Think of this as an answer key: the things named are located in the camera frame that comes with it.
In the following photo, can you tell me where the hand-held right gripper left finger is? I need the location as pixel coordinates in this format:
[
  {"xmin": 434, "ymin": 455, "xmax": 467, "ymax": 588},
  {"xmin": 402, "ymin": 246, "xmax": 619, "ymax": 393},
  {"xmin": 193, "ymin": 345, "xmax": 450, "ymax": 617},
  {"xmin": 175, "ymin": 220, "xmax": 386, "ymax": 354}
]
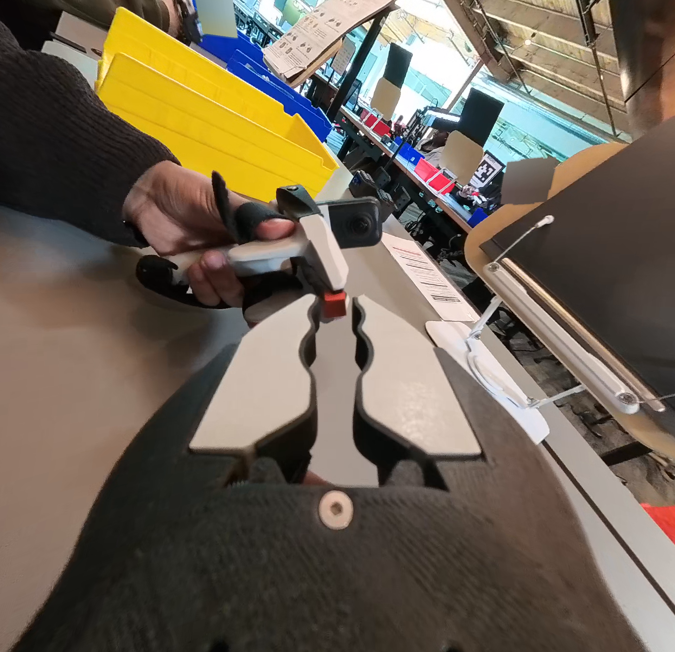
[{"xmin": 189, "ymin": 293, "xmax": 319, "ymax": 483}]

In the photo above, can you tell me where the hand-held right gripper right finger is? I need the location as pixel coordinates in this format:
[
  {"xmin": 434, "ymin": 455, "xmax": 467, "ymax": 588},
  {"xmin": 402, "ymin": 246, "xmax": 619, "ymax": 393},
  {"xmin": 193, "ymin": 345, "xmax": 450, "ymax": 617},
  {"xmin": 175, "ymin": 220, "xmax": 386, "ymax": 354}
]
[{"xmin": 352, "ymin": 296, "xmax": 483, "ymax": 486}]

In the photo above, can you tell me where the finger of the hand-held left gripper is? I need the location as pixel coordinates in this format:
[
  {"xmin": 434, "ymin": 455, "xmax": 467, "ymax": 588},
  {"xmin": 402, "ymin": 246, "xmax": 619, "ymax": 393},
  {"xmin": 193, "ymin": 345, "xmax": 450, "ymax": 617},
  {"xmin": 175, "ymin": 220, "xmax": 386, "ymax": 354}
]
[{"xmin": 302, "ymin": 214, "xmax": 350, "ymax": 296}]

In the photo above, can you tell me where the red plastic object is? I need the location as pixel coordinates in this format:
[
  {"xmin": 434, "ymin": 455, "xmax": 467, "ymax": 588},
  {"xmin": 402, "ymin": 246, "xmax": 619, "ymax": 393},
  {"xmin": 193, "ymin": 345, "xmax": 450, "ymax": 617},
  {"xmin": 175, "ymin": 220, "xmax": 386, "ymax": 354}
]
[{"xmin": 641, "ymin": 501, "xmax": 675, "ymax": 544}]

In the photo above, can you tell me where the person's left hand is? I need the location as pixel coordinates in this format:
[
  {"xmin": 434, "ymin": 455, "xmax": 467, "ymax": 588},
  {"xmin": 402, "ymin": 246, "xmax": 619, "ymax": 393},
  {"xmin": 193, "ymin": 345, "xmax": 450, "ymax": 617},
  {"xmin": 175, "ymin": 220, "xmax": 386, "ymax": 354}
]
[{"xmin": 124, "ymin": 161, "xmax": 296, "ymax": 310}]

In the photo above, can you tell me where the printed paper sheet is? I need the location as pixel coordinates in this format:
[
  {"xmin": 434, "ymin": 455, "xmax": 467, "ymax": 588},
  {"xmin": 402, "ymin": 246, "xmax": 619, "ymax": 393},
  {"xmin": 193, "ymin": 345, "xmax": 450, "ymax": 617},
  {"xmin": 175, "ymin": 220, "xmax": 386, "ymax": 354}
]
[{"xmin": 381, "ymin": 234, "xmax": 478, "ymax": 321}]

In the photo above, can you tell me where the blue plastic bin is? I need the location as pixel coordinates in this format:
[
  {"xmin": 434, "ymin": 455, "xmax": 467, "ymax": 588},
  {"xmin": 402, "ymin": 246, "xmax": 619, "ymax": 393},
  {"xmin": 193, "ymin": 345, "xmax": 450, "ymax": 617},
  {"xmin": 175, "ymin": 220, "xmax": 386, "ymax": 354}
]
[
  {"xmin": 198, "ymin": 30, "xmax": 264, "ymax": 64},
  {"xmin": 227, "ymin": 51, "xmax": 333, "ymax": 141}
]

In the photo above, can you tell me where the yellow plastic bin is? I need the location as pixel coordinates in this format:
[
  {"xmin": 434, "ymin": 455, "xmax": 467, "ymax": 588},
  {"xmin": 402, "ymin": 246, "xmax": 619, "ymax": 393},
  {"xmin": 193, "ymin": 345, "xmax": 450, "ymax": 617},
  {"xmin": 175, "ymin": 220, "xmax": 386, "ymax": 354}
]
[
  {"xmin": 95, "ymin": 53, "xmax": 338, "ymax": 204},
  {"xmin": 103, "ymin": 7, "xmax": 296, "ymax": 130}
]

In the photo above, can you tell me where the long wooden table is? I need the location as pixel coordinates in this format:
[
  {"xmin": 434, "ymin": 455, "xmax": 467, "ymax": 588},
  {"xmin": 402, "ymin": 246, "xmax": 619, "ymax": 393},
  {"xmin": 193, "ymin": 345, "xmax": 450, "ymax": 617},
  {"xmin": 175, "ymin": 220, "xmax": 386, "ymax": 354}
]
[{"xmin": 340, "ymin": 106, "xmax": 488, "ymax": 231}]

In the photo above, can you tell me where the white metal board stand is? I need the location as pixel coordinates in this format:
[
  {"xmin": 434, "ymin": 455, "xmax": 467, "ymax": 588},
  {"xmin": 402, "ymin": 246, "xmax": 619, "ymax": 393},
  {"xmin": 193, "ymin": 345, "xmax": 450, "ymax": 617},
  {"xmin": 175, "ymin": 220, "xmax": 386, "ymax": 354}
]
[{"xmin": 424, "ymin": 215, "xmax": 675, "ymax": 446}]

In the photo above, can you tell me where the black metal pole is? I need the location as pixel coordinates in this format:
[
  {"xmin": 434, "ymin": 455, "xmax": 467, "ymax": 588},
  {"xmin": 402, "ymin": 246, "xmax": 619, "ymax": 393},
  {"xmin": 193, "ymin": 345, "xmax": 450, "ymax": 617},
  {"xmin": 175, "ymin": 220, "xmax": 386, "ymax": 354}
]
[{"xmin": 327, "ymin": 0, "xmax": 409, "ymax": 122}]

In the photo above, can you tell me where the black and beige board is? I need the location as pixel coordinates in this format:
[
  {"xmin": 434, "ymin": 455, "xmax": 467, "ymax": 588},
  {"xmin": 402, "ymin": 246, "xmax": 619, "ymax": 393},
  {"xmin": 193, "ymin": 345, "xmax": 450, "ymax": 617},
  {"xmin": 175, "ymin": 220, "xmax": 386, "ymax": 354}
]
[
  {"xmin": 440, "ymin": 88, "xmax": 504, "ymax": 186},
  {"xmin": 372, "ymin": 43, "xmax": 413, "ymax": 119}
]

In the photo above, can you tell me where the cardboard instruction sign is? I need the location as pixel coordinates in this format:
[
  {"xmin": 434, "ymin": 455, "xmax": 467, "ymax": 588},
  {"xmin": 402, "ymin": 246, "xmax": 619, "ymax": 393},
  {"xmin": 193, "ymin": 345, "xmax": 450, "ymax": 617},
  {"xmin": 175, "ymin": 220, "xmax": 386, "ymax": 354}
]
[{"xmin": 263, "ymin": 0, "xmax": 399, "ymax": 88}]

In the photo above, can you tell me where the black and white tag sign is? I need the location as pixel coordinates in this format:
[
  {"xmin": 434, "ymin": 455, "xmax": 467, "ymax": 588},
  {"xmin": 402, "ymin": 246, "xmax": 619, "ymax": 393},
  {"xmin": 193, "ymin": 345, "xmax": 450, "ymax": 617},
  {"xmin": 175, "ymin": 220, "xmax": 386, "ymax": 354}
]
[{"xmin": 469, "ymin": 151, "xmax": 506, "ymax": 188}]

